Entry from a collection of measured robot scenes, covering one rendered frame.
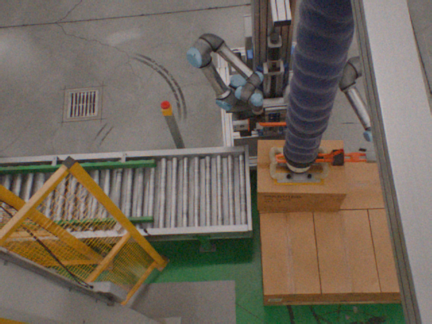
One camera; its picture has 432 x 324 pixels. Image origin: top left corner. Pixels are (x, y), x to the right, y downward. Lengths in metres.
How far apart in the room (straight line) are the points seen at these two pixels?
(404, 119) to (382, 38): 0.21
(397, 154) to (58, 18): 4.98
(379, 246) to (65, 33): 3.84
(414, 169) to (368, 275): 2.56
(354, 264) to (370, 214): 0.39
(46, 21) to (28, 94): 0.92
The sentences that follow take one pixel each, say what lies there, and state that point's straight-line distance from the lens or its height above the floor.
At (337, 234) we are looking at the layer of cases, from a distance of 3.59.
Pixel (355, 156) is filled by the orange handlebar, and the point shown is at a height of 1.09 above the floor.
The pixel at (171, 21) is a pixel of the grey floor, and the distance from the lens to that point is 5.32.
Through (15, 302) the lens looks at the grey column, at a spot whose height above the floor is 2.52.
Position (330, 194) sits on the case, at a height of 0.93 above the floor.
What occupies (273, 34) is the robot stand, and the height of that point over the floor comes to 1.57.
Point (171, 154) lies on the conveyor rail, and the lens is 3.78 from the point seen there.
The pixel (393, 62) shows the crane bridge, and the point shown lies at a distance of 1.16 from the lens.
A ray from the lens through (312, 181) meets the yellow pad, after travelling 3.24.
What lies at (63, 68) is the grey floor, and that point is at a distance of 5.28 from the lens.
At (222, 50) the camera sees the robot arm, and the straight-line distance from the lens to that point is 3.04.
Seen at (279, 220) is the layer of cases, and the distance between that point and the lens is 3.57.
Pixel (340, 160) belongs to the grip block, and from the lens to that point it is 3.19.
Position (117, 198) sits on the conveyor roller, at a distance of 3.79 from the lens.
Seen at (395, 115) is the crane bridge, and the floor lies 3.05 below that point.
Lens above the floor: 3.96
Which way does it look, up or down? 66 degrees down
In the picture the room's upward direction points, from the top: 11 degrees counter-clockwise
